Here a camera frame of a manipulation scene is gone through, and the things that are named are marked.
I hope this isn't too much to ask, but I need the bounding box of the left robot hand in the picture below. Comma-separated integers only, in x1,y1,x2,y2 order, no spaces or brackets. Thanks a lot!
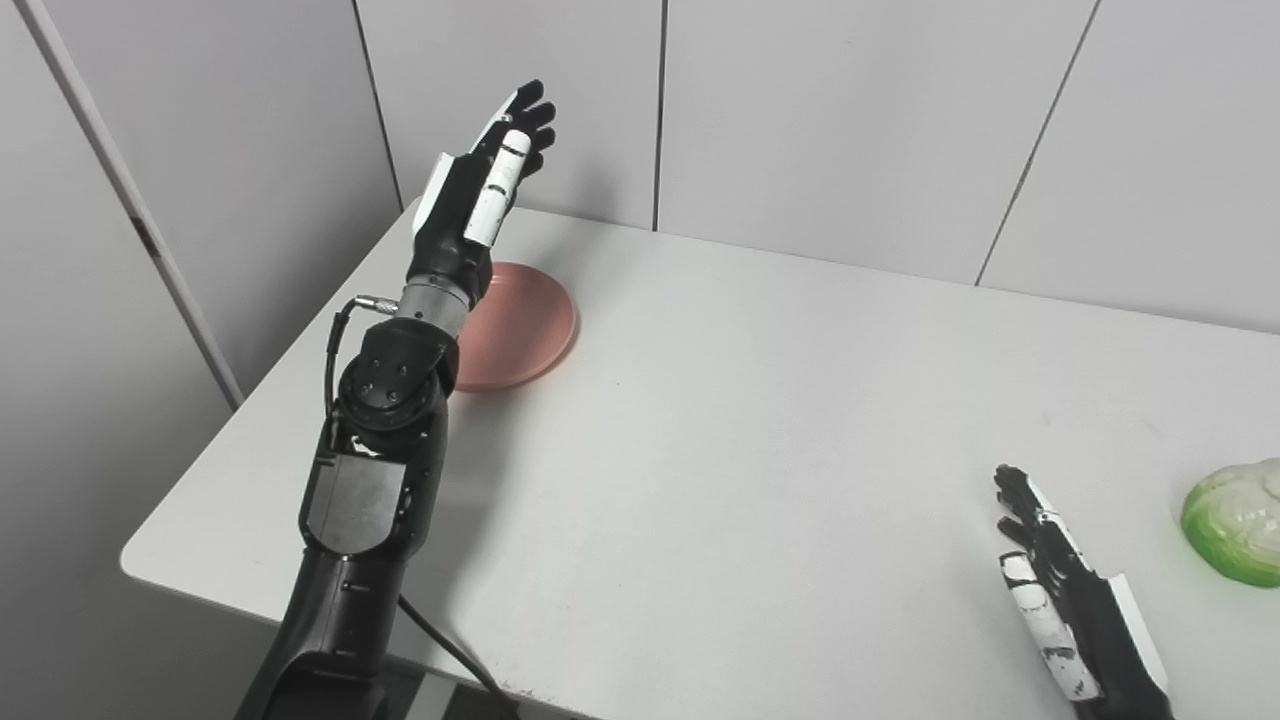
404,80,557,293

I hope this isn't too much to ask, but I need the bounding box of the pink round plate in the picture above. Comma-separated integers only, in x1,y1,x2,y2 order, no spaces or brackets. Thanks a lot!
452,261,579,392

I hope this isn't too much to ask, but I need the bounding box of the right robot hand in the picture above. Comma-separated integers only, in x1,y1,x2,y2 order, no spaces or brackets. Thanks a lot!
993,464,1175,720

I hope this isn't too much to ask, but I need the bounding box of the green white cabbage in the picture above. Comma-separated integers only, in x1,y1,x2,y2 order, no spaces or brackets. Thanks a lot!
1180,458,1280,588

